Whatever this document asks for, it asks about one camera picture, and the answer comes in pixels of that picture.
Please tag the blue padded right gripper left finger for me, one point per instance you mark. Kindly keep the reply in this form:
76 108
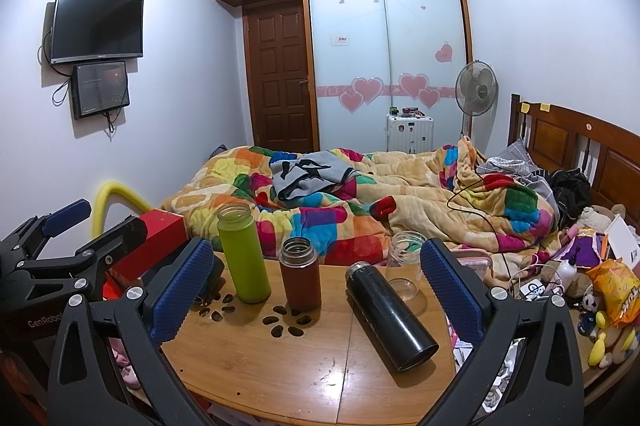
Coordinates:
85 387

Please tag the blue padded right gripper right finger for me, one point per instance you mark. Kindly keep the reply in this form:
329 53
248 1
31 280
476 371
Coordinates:
546 386

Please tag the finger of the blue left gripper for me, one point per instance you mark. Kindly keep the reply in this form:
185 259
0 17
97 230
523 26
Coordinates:
66 218

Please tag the green thermos cup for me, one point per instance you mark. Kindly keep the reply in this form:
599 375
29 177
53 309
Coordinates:
240 242

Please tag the pink plush toy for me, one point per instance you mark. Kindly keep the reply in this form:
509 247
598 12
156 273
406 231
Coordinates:
123 363

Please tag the yellow foam tube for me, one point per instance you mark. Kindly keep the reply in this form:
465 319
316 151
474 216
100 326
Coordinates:
115 194

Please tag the yellow plush toy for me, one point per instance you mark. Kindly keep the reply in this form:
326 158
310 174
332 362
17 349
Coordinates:
612 345

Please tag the red rectangular box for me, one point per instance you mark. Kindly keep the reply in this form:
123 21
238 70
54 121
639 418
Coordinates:
166 232

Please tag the orange snack bag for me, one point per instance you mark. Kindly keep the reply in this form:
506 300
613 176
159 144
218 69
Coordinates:
619 287

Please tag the black thermos bottle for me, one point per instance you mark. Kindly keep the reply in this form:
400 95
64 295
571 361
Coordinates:
400 333

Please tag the dark teal mug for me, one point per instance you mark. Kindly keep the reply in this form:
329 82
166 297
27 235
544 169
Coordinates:
212 284

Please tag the clear glass jar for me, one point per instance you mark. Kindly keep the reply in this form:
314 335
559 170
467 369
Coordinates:
403 270

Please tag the black bag on bed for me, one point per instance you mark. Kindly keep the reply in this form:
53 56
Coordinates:
571 192

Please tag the colourful patchwork blanket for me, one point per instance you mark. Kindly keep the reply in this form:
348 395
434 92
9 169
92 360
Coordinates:
438 194

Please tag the grey striped pillow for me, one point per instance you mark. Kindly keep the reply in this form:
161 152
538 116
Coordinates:
515 162

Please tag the brown thermos bottle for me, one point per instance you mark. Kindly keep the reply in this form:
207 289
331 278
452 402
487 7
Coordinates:
299 263

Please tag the wooden bed headboard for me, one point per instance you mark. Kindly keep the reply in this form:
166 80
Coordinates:
561 138

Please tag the grey black garment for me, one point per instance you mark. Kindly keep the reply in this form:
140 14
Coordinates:
297 176

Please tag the brown wooden door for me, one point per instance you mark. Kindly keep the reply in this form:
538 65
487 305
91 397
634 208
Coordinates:
277 77

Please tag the white suitcase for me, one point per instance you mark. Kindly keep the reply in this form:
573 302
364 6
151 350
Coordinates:
410 134

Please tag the standing electric fan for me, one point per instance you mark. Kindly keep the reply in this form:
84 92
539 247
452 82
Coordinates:
476 92

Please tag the white sliding wardrobe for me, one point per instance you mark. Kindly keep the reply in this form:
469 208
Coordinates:
375 58

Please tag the small black wall monitor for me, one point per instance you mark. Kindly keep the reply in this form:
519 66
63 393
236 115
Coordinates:
98 88

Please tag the black wall television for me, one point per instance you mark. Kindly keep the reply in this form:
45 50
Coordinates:
88 30

